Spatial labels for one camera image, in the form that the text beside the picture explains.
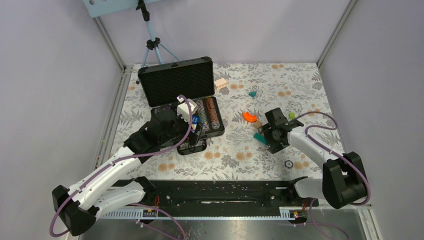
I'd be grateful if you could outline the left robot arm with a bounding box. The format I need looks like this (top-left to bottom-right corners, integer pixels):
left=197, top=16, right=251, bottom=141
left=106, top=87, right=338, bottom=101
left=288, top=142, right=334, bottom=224
left=49, top=97, right=201, bottom=238

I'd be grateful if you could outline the green small block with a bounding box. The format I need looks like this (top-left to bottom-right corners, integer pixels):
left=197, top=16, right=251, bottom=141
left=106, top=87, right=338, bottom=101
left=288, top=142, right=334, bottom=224
left=288, top=112, right=296, bottom=120

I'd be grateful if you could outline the tan small cube block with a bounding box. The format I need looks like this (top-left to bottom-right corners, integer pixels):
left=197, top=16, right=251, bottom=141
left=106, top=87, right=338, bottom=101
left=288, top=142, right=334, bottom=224
left=252, top=120, right=263, bottom=129

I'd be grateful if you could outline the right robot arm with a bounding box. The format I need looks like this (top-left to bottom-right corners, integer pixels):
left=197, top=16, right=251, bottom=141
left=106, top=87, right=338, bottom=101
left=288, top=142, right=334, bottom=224
left=258, top=108, right=371, bottom=209

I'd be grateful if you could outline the light blue tripod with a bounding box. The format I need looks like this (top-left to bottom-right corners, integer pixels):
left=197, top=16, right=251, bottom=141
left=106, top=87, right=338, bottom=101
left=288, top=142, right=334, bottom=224
left=135, top=0, right=181, bottom=67

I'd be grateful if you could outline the teal triangular block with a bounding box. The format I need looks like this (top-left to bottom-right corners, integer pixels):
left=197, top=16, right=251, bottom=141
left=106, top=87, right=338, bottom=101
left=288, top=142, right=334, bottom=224
left=248, top=91, right=257, bottom=98

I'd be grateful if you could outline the blue small blind button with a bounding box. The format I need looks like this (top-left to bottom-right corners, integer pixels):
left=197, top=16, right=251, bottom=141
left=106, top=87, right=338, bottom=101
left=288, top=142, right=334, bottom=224
left=192, top=115, right=200, bottom=124

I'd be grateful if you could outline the orange curved block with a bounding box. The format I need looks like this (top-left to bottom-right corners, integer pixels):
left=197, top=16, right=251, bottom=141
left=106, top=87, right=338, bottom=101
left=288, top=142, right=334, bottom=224
left=242, top=111, right=258, bottom=123

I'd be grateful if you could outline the teal rectangular block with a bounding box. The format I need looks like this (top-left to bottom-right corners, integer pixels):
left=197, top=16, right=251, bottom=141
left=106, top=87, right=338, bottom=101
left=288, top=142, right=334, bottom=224
left=253, top=133, right=268, bottom=146

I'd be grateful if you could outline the blue tan poker chip row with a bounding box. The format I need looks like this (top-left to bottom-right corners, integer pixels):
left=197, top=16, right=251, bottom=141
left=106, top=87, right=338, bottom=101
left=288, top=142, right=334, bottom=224
left=195, top=99, right=210, bottom=131

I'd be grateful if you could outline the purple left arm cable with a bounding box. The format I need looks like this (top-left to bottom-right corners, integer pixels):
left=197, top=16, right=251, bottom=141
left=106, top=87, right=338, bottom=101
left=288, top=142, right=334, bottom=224
left=49, top=94, right=186, bottom=240

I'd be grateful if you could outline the beige toy block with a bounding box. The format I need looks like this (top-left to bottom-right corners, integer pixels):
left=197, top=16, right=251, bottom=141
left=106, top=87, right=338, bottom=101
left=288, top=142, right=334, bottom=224
left=214, top=77, right=228, bottom=90

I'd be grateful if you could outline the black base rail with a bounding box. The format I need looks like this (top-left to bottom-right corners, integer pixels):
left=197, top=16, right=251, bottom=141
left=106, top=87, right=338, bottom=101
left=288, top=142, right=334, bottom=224
left=114, top=177, right=320, bottom=218

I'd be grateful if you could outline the black poker chip case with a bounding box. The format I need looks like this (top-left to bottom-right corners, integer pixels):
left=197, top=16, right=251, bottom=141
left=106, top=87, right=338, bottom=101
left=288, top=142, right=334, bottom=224
left=137, top=56, right=225, bottom=155

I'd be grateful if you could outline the orange black poker chip row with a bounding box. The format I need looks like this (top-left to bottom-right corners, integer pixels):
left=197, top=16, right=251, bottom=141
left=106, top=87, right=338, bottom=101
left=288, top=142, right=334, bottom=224
left=206, top=98, right=221, bottom=130

